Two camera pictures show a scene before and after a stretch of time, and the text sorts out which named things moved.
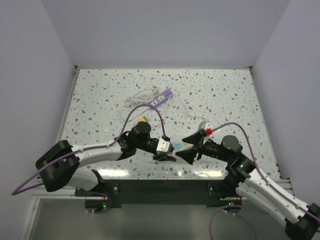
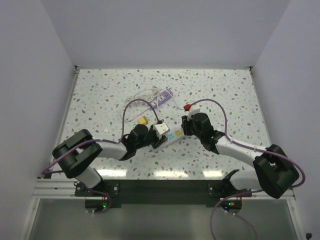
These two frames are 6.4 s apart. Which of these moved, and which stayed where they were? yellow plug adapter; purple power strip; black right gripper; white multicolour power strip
Moved: black right gripper; white multicolour power strip
Stayed: yellow plug adapter; purple power strip
